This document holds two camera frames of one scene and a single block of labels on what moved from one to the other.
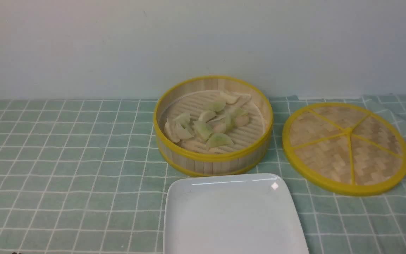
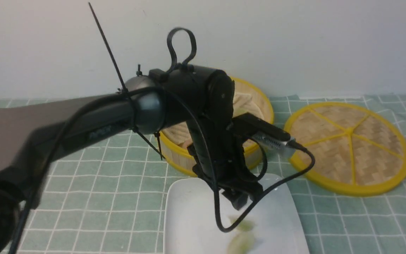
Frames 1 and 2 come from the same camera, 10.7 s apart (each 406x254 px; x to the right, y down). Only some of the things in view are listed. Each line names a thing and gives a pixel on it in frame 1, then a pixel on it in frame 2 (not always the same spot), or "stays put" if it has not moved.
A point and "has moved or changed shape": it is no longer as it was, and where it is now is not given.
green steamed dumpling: (219, 139) has moved or changed shape
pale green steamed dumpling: (181, 133) to (241, 243)
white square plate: (243, 213) stays put
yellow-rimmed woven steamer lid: (346, 149) stays put
